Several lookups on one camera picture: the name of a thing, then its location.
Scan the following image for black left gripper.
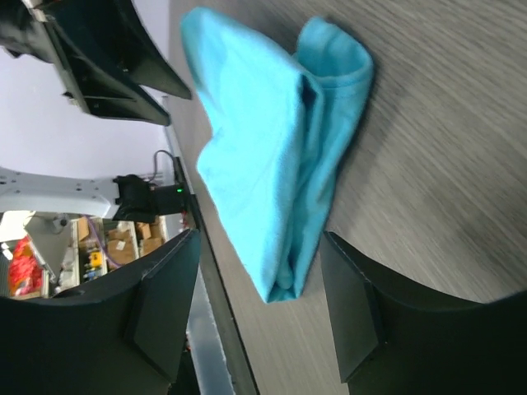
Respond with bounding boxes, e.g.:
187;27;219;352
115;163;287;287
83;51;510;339
1;0;192;126

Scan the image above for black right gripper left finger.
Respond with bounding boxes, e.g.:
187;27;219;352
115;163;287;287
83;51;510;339
1;230;200;394

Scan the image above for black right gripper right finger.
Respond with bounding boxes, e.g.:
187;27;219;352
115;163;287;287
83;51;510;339
320;232;526;394

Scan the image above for cyan t-shirt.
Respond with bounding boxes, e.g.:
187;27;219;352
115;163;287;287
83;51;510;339
180;7;374;303

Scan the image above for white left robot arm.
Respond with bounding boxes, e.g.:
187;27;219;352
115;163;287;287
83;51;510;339
1;1;192;223

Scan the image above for cardboard boxes on shelf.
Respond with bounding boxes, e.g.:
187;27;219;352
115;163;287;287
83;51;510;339
77;216;166;271

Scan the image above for red bag in background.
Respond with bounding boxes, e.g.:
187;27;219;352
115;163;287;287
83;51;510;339
7;236;43;296

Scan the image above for black looped cable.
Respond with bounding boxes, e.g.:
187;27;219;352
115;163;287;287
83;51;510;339
150;149;178;182

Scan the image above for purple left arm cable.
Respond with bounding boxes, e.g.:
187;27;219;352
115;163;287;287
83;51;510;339
88;216;123;271

